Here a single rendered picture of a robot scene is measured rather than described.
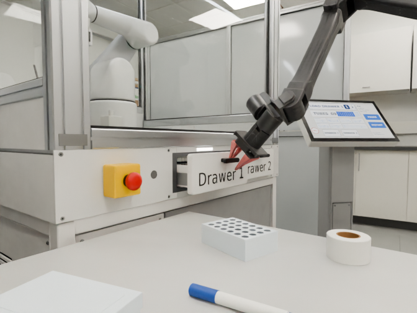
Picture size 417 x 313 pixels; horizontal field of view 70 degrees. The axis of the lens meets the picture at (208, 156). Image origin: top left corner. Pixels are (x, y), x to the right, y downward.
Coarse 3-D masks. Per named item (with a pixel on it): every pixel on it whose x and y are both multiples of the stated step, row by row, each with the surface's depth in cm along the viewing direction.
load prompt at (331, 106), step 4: (312, 104) 166; (316, 104) 167; (320, 104) 167; (324, 104) 168; (328, 104) 168; (332, 104) 169; (336, 104) 169; (340, 104) 170; (344, 104) 171; (348, 104) 171; (352, 104) 172; (312, 108) 164; (316, 108) 165; (320, 108) 165; (324, 108) 166; (328, 108) 166; (332, 108) 167; (336, 108) 167; (340, 108) 168; (344, 108) 168; (348, 108) 169; (352, 108) 170
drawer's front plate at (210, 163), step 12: (192, 156) 79; (204, 156) 83; (216, 156) 88; (228, 156) 93; (240, 156) 98; (192, 168) 79; (204, 168) 83; (216, 168) 88; (228, 168) 93; (192, 180) 80; (204, 180) 84; (240, 180) 99; (192, 192) 80; (204, 192) 84
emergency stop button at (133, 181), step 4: (132, 172) 65; (136, 172) 65; (128, 176) 64; (132, 176) 64; (136, 176) 64; (140, 176) 66; (128, 180) 63; (132, 180) 64; (136, 180) 64; (140, 180) 65; (128, 184) 63; (132, 184) 64; (136, 184) 64; (140, 184) 66; (128, 188) 64; (132, 188) 64; (136, 188) 65
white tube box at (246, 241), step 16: (208, 224) 60; (224, 224) 60; (240, 224) 59; (256, 224) 59; (208, 240) 58; (224, 240) 54; (240, 240) 51; (256, 240) 52; (272, 240) 54; (240, 256) 51; (256, 256) 52
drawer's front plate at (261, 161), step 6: (270, 150) 127; (270, 156) 128; (252, 162) 115; (258, 162) 119; (264, 162) 124; (264, 168) 124; (270, 168) 128; (252, 174) 116; (258, 174) 120; (264, 174) 124; (270, 174) 128
